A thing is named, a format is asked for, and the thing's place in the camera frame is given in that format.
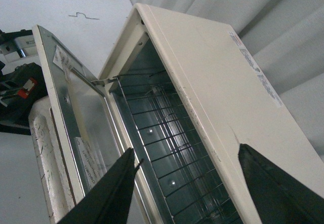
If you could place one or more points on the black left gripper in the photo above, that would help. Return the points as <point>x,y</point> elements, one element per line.
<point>20,89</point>

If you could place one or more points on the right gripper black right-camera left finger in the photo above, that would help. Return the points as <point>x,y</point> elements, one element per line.
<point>110,199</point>

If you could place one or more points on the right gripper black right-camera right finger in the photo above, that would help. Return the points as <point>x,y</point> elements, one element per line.
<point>277,196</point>

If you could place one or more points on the cream oven door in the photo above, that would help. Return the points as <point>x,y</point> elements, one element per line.
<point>77,130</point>

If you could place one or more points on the cream toaster oven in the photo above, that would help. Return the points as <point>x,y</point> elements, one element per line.
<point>225,93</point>

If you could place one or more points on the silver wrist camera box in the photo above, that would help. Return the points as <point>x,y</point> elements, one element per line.
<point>17,45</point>

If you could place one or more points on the metal wire oven rack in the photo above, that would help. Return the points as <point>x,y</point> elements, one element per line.
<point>178,169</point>

